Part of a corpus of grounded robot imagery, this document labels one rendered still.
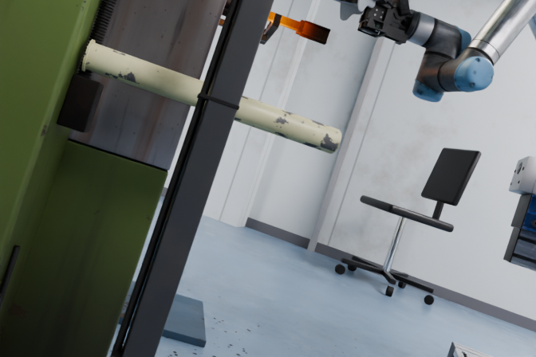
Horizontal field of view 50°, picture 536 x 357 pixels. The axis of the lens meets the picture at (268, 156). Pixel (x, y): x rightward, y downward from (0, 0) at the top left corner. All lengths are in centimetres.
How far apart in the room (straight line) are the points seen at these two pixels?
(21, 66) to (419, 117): 402
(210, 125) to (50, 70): 28
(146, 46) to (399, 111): 367
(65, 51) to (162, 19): 34
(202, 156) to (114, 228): 49
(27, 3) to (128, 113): 35
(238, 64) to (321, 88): 405
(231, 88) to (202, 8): 48
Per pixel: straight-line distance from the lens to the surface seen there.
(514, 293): 477
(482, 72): 136
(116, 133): 118
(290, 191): 473
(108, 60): 96
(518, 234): 158
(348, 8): 150
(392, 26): 145
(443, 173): 424
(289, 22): 173
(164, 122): 118
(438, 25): 148
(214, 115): 74
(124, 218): 120
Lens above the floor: 55
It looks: 1 degrees up
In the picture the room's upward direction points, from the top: 18 degrees clockwise
